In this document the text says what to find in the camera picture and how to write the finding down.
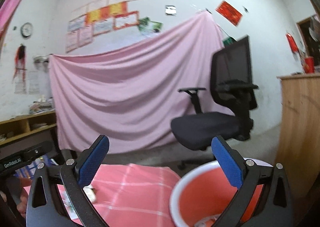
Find blue cardboard box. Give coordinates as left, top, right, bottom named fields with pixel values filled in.
left=14, top=156, right=56, bottom=180

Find wooden low shelf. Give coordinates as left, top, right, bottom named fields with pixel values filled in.
left=1, top=111, right=57, bottom=146

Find small silver pink sachet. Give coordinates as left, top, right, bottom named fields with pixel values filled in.
left=83, top=185, right=97, bottom=204

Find wooden cabinet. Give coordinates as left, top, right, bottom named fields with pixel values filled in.
left=274, top=73, right=320, bottom=200

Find red white plastic bucket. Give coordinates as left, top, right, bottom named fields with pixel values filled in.
left=170, top=159, right=271, bottom=226

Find pink plaid tablecloth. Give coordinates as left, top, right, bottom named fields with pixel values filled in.
left=23, top=163, right=181, bottom=227

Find black office chair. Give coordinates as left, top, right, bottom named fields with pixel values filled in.
left=170, top=36, right=259, bottom=151

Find pink hanging sheet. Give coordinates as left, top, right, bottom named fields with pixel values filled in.
left=49, top=11, right=223, bottom=154

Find red cup on cabinet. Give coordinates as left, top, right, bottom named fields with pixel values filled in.
left=303, top=57, right=315, bottom=74

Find red hanging ornament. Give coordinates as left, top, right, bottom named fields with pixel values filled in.
left=286, top=33, right=299, bottom=54

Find round wall clock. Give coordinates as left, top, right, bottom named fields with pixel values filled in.
left=20, top=22, right=33, bottom=38

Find wall certificates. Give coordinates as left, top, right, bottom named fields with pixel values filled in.
left=65, top=0, right=163, bottom=53

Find red paper wall poster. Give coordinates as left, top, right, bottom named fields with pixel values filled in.
left=216, top=1, right=242, bottom=26

